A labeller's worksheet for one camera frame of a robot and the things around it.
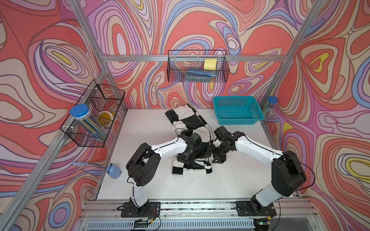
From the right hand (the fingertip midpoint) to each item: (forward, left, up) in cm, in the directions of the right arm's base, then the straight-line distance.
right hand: (209, 162), depth 82 cm
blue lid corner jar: (+44, -53, +7) cm, 69 cm away
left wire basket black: (+25, +57, +26) cm, 68 cm away
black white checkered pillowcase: (+38, +12, -5) cm, 40 cm away
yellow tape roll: (+13, +53, +26) cm, 60 cm away
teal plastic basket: (+48, -31, -8) cm, 58 cm away
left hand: (+2, +11, -5) cm, 12 cm away
